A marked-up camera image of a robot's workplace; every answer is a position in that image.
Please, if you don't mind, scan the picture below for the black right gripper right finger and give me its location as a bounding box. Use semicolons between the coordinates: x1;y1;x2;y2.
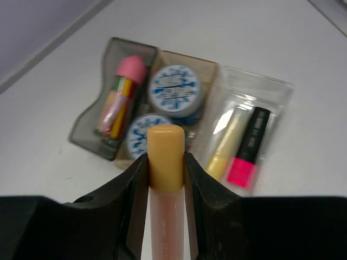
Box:
184;153;346;259

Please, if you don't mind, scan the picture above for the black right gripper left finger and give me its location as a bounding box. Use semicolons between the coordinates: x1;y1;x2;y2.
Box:
1;155;149;259

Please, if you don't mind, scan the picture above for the black pink highlighter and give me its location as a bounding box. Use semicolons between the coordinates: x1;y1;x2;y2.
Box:
227;107;271;189

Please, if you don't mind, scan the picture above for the yellow highlighter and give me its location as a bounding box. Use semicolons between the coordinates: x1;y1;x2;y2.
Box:
205;107;249;181

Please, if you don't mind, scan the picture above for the blue lidded round jar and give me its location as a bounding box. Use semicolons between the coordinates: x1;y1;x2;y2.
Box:
125;113;173;160

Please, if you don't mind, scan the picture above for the orange highlighter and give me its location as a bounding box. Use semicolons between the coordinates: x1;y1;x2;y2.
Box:
147;125;190;259

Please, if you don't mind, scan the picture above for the pink capped eraser bottle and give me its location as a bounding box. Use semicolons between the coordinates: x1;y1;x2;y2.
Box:
95;55;147;139

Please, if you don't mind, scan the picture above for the clear plastic bin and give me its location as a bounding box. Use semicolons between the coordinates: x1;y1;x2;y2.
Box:
190;67;294;197

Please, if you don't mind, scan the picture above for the smoky grey plastic bin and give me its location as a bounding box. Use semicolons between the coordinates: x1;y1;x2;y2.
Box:
69;37;159;161

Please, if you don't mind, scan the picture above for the amber plastic bin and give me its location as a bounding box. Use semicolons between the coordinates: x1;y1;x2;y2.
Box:
114;51;219;170

